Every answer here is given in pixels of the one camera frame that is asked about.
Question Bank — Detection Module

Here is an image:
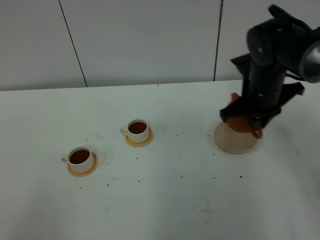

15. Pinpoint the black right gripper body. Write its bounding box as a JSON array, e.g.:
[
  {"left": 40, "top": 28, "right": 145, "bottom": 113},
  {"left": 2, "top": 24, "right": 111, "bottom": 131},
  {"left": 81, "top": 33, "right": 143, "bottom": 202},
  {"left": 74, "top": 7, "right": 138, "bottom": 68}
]
[{"left": 230, "top": 54, "right": 305, "bottom": 118}]

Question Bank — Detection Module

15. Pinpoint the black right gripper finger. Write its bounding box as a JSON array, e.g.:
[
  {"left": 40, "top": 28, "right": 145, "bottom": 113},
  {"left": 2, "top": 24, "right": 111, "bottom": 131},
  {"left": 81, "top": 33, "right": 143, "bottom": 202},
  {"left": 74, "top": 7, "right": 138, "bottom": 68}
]
[
  {"left": 248, "top": 108, "right": 282, "bottom": 130},
  {"left": 220, "top": 98, "right": 246, "bottom": 122}
]

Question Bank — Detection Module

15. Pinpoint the brown clay teapot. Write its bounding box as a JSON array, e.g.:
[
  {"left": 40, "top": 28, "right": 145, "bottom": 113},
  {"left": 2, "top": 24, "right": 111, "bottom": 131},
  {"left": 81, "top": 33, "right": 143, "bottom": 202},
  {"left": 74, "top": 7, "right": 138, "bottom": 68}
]
[{"left": 226, "top": 92, "right": 264, "bottom": 139}]

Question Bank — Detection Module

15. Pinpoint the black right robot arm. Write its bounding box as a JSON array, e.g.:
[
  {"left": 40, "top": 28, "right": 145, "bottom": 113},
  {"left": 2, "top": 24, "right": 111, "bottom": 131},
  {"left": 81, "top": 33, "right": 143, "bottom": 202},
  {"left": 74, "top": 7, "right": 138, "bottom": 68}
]
[{"left": 220, "top": 4, "right": 320, "bottom": 131}]

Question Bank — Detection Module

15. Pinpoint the beige round teapot coaster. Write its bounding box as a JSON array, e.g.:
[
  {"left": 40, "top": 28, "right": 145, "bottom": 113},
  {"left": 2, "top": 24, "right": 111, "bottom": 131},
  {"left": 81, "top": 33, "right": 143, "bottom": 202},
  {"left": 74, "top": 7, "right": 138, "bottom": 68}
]
[{"left": 213, "top": 122, "right": 258, "bottom": 154}]

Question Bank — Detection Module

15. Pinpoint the white teacup far centre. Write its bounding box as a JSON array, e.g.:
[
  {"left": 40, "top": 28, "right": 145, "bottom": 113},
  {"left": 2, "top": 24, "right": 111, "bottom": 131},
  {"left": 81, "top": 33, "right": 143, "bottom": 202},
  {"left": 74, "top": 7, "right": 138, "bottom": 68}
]
[{"left": 120, "top": 119, "right": 150, "bottom": 144}]

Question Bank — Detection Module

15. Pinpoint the white teacup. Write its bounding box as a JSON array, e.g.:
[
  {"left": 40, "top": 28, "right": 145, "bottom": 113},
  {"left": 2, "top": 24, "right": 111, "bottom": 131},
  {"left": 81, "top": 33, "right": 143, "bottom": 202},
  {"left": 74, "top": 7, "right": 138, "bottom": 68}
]
[
  {"left": 60, "top": 147, "right": 95, "bottom": 174},
  {"left": 120, "top": 119, "right": 150, "bottom": 144}
]

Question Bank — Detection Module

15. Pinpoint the orange coaster far centre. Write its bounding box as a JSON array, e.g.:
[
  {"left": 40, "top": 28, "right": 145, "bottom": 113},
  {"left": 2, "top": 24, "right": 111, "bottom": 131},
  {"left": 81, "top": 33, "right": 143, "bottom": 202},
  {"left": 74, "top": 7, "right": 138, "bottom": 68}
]
[{"left": 124, "top": 128, "right": 154, "bottom": 148}]

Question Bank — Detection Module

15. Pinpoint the orange coaster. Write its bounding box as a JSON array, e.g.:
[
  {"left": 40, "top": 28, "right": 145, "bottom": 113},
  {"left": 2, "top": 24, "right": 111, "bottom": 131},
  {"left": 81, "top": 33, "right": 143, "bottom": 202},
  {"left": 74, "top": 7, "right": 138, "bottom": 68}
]
[
  {"left": 67, "top": 152, "right": 99, "bottom": 178},
  {"left": 124, "top": 128, "right": 154, "bottom": 148}
]

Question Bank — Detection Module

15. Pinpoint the orange coaster near left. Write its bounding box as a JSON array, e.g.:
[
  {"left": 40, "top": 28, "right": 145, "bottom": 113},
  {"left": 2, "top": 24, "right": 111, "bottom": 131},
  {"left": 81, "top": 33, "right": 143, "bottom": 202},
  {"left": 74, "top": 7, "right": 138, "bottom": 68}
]
[{"left": 67, "top": 152, "right": 99, "bottom": 178}]

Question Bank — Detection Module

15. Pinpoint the white teacup near left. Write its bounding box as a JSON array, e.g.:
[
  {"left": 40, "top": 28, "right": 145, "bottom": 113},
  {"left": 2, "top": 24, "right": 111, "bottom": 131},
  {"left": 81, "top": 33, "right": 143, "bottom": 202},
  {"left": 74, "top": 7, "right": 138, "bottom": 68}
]
[{"left": 60, "top": 147, "right": 95, "bottom": 174}]

